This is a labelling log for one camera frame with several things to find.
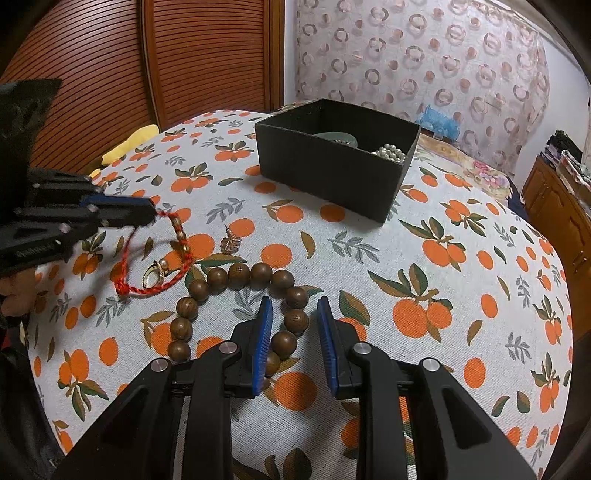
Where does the yellow cloth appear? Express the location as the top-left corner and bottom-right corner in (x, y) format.
(87, 124), (160, 180)

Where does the floral blanket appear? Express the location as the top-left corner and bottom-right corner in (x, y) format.
(410, 129), (514, 205)

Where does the orange fruit print tablecloth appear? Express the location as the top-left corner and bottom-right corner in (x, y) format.
(28, 108), (574, 480)

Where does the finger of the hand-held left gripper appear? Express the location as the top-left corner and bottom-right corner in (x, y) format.
(81, 194), (156, 214)
(95, 209), (156, 228)

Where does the brown wooden bead bracelet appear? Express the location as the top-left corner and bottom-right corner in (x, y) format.
(167, 261), (310, 377)

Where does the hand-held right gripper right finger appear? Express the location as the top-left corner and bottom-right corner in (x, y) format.
(317, 296), (539, 480)

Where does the wooden side cabinet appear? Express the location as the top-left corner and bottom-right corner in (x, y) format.
(521, 154), (591, 289)

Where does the person's left forearm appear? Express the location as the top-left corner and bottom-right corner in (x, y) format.
(0, 318), (66, 480)

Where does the pearl bracelet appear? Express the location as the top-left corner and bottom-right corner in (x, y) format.
(373, 143), (410, 164)

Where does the red braided string bracelet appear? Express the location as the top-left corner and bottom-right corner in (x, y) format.
(115, 210), (197, 299)

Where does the small rose gold pendant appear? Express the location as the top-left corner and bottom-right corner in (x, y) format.
(219, 228), (242, 254)

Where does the black box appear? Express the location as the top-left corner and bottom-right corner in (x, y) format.
(255, 99), (422, 223)

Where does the pale jade bangle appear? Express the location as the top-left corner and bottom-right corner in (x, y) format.
(318, 131), (361, 149)

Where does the brown louvered wooden wardrobe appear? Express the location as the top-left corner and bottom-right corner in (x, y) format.
(0, 0), (286, 186)

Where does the navy bed sheet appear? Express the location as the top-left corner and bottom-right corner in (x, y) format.
(503, 172), (527, 217)

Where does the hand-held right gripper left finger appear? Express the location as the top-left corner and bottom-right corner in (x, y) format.
(51, 296), (274, 480)

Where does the person's left hand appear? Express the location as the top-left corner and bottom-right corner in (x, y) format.
(0, 267), (38, 320)

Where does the blue plastic bag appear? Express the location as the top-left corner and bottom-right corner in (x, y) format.
(417, 105), (463, 140)

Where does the gold ring with pearl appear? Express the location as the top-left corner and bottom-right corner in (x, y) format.
(141, 259), (170, 289)

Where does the circle patterned curtain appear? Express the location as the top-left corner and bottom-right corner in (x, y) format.
(284, 0), (551, 172)

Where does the pile of dark clothes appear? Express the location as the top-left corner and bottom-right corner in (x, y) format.
(544, 130), (583, 163)

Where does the tray of folded clothes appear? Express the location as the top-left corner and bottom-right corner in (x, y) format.
(556, 148), (591, 195)

